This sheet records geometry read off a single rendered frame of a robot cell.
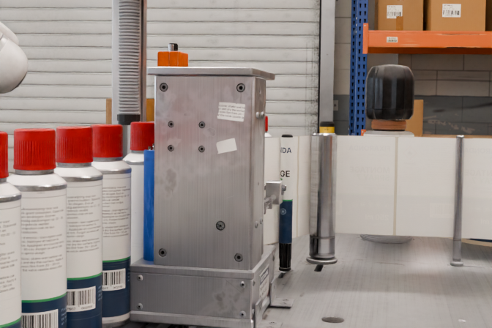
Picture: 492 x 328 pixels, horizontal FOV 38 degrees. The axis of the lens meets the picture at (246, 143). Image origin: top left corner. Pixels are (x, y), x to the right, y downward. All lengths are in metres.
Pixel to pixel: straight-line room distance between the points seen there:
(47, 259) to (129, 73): 0.52
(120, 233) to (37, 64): 5.19
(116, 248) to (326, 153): 0.40
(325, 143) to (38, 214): 0.54
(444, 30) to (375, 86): 3.80
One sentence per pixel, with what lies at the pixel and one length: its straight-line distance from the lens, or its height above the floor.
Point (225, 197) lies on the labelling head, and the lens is 0.72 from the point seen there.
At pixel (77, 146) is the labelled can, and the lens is 0.67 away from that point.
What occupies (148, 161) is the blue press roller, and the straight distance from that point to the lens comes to 0.75.
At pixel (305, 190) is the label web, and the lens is 1.05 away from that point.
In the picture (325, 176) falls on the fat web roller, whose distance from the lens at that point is 1.03.
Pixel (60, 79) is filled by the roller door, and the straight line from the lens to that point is 5.84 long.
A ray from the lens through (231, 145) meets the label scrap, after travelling 0.71.
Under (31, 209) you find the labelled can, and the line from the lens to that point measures 0.60.
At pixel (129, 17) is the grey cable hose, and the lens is 1.08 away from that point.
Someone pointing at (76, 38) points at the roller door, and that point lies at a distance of 5.82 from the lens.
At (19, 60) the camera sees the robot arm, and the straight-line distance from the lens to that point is 1.65.
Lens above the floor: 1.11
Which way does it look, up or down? 3 degrees down
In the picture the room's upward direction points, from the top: 1 degrees clockwise
